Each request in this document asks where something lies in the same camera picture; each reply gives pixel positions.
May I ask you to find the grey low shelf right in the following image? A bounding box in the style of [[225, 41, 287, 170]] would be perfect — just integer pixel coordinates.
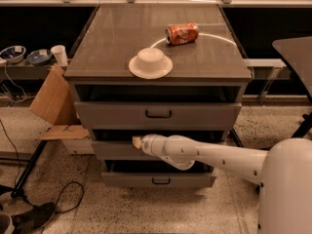
[[243, 58, 291, 106]]

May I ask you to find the black right stand leg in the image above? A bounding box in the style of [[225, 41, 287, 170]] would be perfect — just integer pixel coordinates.
[[229, 130, 243, 147]]

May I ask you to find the grey drawer cabinet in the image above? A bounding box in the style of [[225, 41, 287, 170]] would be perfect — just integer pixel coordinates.
[[65, 3, 252, 140]]

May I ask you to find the orange soda can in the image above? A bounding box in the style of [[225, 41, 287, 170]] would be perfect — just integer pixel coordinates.
[[166, 22, 199, 46]]

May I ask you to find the black shoe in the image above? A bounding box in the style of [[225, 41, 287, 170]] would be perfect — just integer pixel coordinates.
[[0, 202, 56, 234]]

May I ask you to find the grey low shelf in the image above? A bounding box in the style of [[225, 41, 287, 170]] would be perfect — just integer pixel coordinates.
[[0, 60, 64, 81], [243, 58, 291, 106]]

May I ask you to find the white upturned bowl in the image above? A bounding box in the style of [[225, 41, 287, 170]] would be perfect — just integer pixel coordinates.
[[129, 48, 173, 79]]

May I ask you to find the black stand leg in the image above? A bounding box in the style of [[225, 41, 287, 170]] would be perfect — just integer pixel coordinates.
[[11, 140, 47, 198], [229, 130, 243, 147]]

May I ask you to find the white paper cup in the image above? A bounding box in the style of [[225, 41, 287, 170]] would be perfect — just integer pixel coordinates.
[[51, 45, 68, 66]]

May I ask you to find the grey top drawer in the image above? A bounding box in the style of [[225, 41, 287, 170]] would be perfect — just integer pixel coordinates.
[[75, 101, 241, 131]]

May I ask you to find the brown cardboard box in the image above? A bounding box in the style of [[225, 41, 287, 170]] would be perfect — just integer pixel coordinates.
[[28, 63, 95, 155]]

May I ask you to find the black floor cable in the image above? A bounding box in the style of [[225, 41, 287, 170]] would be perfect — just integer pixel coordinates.
[[0, 120, 85, 215]]

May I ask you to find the blue bowl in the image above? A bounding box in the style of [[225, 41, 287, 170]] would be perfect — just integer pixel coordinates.
[[0, 45, 26, 64], [26, 49, 52, 65]]

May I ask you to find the black left stand leg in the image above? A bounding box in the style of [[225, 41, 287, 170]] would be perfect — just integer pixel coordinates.
[[11, 140, 47, 198]]

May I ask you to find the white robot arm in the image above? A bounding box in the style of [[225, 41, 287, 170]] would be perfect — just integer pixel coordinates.
[[133, 135, 312, 234]]

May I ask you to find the blue bowl right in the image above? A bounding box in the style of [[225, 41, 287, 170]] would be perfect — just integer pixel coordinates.
[[26, 49, 52, 65]]

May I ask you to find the grey low shelf left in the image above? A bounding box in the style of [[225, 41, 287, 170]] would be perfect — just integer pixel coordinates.
[[0, 60, 64, 81]]

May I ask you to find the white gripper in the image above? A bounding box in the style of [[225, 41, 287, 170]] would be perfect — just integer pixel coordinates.
[[133, 135, 166, 157]]

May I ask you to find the blue bowl left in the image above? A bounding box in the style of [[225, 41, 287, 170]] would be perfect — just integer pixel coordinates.
[[0, 45, 26, 64]]

